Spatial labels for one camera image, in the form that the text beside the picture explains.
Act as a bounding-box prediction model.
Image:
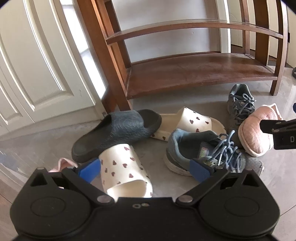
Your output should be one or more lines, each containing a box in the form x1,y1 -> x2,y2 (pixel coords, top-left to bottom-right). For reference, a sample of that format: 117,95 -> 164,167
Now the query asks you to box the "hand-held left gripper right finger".
175,159 -> 263,207

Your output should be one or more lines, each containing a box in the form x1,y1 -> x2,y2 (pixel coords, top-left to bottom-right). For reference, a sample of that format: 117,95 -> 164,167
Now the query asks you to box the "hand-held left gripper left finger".
30,158 -> 116,205

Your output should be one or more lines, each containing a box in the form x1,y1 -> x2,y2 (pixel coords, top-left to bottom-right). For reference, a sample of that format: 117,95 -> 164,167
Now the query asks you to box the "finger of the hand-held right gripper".
260,118 -> 296,134

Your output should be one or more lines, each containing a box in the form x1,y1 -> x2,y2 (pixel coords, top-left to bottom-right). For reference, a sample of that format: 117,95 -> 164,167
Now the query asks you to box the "pink ribbed slipper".
238,103 -> 284,157
48,158 -> 79,173

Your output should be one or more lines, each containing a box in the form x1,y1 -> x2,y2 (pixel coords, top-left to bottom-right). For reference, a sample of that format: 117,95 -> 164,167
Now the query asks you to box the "grey lace-up sneaker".
225,84 -> 257,137
163,128 -> 264,178

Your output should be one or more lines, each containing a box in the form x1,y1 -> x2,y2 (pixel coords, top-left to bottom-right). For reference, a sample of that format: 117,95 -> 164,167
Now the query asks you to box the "white heart print slide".
98,144 -> 153,198
150,107 -> 227,142

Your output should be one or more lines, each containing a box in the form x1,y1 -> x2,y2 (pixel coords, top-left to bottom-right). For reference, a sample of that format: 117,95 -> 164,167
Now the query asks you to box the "dark textured slide sandal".
72,109 -> 162,163

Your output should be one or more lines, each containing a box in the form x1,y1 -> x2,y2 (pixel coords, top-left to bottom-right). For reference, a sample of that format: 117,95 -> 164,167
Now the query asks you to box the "brown wooden shoe rack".
76,0 -> 290,114

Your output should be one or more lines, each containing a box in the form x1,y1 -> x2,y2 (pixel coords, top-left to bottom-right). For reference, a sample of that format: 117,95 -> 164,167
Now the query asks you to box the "white plain door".
228,0 -> 289,63

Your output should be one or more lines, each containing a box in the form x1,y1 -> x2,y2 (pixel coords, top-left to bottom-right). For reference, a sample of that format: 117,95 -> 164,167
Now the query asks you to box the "white panelled door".
0,0 -> 107,137

